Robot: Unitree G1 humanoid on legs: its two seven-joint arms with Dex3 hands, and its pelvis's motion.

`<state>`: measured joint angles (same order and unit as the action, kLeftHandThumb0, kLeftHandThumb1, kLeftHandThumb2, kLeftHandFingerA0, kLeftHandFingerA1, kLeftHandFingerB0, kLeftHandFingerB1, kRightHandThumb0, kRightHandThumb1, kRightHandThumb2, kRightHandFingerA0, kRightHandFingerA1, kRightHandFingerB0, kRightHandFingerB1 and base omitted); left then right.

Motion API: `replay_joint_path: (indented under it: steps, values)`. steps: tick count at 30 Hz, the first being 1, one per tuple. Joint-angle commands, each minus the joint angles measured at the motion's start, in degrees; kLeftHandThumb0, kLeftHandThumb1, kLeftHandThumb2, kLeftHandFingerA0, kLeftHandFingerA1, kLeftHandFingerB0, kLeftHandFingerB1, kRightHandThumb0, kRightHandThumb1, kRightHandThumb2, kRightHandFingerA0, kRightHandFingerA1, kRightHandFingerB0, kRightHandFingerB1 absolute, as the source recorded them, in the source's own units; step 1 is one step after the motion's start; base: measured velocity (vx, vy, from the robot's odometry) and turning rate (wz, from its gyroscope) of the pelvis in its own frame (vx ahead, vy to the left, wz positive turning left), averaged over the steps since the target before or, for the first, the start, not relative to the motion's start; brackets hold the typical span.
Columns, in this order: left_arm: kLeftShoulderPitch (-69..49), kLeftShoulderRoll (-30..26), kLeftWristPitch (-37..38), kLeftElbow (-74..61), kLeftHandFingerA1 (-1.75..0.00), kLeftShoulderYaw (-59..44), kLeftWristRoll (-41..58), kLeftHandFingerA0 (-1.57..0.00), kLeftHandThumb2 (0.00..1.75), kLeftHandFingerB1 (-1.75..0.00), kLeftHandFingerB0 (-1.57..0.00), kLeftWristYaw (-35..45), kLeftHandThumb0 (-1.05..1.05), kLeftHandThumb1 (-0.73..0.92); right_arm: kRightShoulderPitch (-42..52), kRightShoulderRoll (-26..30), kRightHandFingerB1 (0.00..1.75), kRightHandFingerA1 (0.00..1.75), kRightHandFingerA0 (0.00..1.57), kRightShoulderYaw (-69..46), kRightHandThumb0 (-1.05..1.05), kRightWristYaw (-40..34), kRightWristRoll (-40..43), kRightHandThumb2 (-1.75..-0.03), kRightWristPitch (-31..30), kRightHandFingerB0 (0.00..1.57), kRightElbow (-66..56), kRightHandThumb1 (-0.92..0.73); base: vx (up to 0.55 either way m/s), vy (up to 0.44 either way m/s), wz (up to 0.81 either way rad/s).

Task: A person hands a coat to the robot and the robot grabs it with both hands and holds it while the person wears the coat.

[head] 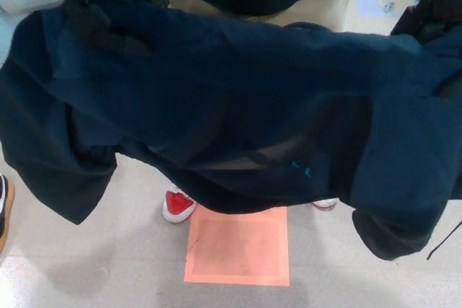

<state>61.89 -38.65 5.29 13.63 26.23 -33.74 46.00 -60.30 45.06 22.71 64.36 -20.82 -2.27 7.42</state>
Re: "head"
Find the dark teal coat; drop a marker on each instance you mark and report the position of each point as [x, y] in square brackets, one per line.
[231, 106]

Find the pale paper sheet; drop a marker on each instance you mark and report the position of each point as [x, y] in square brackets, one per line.
[375, 3]

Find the red white sneaker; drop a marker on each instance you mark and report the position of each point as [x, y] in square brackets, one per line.
[326, 202]
[177, 205]

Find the black white gum-sole shoe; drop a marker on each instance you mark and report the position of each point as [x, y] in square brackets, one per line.
[5, 210]

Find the orange square floor marking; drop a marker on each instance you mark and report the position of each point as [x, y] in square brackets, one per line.
[236, 250]

